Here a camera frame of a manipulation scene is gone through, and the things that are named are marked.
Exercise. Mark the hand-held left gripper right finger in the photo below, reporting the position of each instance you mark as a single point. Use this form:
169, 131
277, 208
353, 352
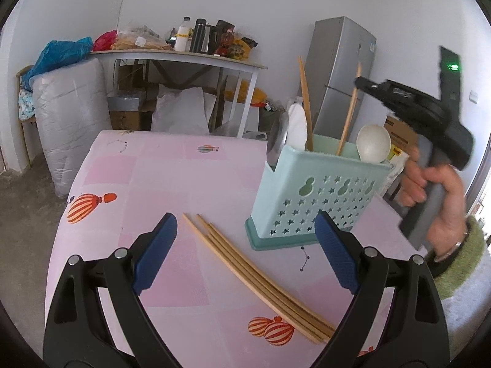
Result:
337, 253

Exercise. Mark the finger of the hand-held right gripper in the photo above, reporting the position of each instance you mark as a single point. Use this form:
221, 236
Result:
370, 86

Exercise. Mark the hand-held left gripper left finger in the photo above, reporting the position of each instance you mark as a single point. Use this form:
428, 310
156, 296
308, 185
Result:
155, 253

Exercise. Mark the mint green utensil holder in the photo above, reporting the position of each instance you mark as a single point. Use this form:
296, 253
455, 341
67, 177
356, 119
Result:
291, 184

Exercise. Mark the white rice paddle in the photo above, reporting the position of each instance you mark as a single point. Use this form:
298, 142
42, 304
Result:
297, 126

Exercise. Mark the metal spoon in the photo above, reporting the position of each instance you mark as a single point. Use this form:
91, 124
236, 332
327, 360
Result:
277, 138

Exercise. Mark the person's right forearm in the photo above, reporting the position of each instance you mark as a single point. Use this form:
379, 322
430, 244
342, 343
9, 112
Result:
460, 272

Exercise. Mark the person's right hand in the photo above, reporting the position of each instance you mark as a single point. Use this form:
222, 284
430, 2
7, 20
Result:
454, 199

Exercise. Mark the large brown cardboard box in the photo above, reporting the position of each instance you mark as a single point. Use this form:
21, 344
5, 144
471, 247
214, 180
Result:
402, 134

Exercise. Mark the silver refrigerator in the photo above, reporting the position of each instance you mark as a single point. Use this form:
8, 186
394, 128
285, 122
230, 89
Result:
333, 65

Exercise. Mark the cream round ladle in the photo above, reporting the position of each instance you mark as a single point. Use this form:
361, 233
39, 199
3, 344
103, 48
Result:
374, 142

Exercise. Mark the white and green rice bag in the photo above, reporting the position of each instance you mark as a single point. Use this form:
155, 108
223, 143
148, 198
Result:
397, 165

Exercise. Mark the pink balloon print tablecloth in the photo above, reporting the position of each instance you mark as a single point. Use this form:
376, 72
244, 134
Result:
172, 176

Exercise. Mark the orange bag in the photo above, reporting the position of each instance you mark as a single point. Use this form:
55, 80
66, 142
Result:
253, 96

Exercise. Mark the yellow snack packets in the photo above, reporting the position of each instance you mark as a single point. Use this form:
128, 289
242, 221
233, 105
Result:
243, 50

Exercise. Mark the cardboard box with grey top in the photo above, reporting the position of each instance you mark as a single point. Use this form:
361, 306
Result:
126, 120

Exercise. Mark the white sack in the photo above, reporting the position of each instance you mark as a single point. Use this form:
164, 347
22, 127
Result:
180, 111

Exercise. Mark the orange oil bottle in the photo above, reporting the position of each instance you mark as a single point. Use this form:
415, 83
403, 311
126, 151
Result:
226, 44

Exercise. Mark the grey plastic-wrapped bundle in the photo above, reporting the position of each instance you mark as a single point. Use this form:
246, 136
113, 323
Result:
73, 122

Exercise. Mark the black kettle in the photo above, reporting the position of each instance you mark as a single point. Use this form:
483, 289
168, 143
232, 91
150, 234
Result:
213, 40

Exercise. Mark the black thermos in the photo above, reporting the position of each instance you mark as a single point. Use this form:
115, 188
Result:
198, 36

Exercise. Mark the white bottle with yellow label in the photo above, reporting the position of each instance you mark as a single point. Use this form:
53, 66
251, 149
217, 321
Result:
183, 38

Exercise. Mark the white-legged wooden side table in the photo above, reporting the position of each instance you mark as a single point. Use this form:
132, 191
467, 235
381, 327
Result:
172, 56

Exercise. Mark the blue floral cloth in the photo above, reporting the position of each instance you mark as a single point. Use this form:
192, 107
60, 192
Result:
27, 103

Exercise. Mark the clear bag of yellow food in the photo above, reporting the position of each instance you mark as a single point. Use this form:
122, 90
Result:
142, 40

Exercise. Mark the red plastic bag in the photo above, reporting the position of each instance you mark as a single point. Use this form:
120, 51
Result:
105, 40

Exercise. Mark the blue plastic bag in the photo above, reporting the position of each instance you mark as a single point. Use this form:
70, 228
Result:
57, 57

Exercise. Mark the white wall socket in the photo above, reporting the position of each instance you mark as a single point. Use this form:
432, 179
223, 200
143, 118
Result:
474, 96

